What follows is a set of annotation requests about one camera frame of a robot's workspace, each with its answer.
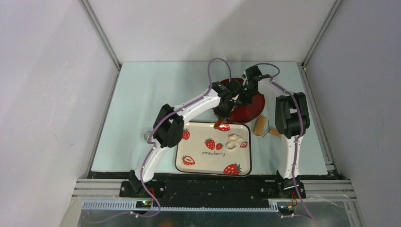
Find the right aluminium corner post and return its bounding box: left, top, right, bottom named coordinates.
left=301, top=0, right=343, bottom=69

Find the round steel dough cutter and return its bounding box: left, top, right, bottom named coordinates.
left=144, top=131, right=152, bottom=142

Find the white strawberry print tray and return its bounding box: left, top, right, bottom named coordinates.
left=175, top=122, right=252, bottom=176

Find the left aluminium corner post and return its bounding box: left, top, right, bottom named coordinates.
left=79, top=0, right=122, bottom=71

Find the aluminium frame rail front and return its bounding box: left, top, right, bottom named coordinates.
left=61, top=175, right=364, bottom=227

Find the steel scraper orange handle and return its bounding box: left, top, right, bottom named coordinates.
left=213, top=117, right=225, bottom=130

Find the wooden dough roller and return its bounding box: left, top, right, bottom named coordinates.
left=253, top=116, right=281, bottom=138

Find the aluminium corner post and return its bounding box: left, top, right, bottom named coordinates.
left=79, top=0, right=122, bottom=71
left=301, top=0, right=343, bottom=69

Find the grey slotted cable duct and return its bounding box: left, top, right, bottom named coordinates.
left=82, top=199, right=279, bottom=212

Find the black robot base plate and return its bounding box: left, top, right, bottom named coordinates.
left=119, top=180, right=306, bottom=206

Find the round dark red tray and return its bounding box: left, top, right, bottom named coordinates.
left=212, top=78, right=265, bottom=123

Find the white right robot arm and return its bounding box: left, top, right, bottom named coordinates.
left=238, top=64, right=310, bottom=198

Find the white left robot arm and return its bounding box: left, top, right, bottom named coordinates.
left=129, top=79, right=249, bottom=197

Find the white dough piece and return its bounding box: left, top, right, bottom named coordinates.
left=226, top=134, right=248, bottom=150

